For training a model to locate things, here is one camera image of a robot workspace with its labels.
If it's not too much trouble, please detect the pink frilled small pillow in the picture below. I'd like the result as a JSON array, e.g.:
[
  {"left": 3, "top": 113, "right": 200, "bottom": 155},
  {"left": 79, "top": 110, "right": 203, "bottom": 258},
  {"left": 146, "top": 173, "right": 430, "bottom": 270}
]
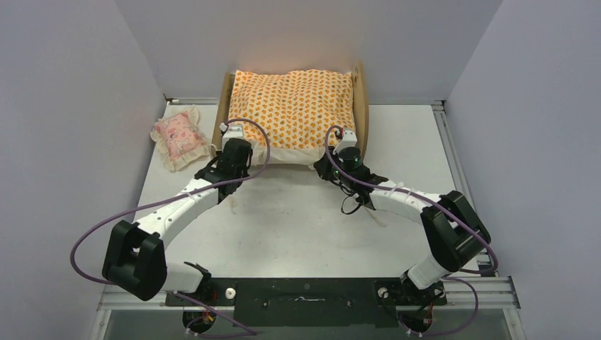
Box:
[{"left": 150, "top": 106, "right": 210, "bottom": 172}]

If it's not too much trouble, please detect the cream cushion tie string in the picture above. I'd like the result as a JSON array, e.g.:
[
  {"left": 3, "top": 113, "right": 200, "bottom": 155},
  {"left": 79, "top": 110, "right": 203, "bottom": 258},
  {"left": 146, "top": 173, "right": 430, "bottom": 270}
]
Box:
[{"left": 368, "top": 208, "right": 390, "bottom": 229}]

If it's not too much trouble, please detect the orange patterned bed cushion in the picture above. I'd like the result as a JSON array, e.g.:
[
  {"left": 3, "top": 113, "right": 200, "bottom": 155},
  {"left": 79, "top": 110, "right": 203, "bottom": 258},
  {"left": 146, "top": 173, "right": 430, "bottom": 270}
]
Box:
[{"left": 225, "top": 69, "right": 356, "bottom": 166}]

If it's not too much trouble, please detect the wooden pet bed frame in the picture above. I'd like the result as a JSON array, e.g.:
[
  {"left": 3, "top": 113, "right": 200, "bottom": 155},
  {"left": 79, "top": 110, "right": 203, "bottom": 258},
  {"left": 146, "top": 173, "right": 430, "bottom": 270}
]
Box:
[{"left": 211, "top": 61, "right": 371, "bottom": 165}]

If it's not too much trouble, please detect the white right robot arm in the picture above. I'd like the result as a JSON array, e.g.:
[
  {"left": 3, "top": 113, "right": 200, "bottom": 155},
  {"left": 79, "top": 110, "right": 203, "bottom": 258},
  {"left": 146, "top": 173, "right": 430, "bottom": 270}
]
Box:
[{"left": 313, "top": 147, "right": 491, "bottom": 303}]

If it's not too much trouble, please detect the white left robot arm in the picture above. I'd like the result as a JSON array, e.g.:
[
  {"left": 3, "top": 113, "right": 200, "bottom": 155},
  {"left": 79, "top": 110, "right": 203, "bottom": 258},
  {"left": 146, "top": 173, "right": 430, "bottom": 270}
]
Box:
[{"left": 102, "top": 138, "right": 252, "bottom": 305}]

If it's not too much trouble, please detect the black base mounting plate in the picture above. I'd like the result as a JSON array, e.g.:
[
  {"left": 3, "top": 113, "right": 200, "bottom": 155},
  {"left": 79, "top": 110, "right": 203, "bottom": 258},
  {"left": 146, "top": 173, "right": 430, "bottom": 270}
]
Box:
[{"left": 189, "top": 277, "right": 447, "bottom": 328}]

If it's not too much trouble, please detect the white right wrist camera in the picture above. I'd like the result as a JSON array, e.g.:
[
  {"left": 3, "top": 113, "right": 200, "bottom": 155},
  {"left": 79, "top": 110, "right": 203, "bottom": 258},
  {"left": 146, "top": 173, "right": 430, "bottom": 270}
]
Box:
[{"left": 334, "top": 128, "right": 358, "bottom": 154}]

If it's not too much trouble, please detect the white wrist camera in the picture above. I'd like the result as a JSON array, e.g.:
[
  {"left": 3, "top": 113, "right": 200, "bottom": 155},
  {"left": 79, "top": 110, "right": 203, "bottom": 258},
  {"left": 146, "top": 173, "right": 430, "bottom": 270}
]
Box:
[
  {"left": 334, "top": 128, "right": 358, "bottom": 154},
  {"left": 219, "top": 123, "right": 245, "bottom": 151}
]

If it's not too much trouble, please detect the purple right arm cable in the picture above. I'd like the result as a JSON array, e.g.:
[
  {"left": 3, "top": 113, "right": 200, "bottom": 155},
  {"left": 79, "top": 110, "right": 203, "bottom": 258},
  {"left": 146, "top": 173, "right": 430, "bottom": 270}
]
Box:
[{"left": 324, "top": 125, "right": 500, "bottom": 337}]

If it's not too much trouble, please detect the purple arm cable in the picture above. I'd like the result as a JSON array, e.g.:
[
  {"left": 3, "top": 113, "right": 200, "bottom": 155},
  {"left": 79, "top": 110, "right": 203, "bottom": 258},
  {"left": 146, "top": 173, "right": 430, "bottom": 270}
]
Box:
[
  {"left": 69, "top": 118, "right": 272, "bottom": 339},
  {"left": 324, "top": 125, "right": 500, "bottom": 337}
]

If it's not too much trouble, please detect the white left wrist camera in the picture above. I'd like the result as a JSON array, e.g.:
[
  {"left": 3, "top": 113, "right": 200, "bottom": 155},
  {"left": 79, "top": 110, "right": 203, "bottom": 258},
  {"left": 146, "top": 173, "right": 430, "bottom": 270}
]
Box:
[{"left": 219, "top": 123, "right": 245, "bottom": 151}]

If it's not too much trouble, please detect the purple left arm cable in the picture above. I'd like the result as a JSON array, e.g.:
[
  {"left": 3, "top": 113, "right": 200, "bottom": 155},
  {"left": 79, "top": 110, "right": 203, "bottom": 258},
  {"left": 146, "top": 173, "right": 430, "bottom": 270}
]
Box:
[{"left": 69, "top": 118, "right": 272, "bottom": 339}]

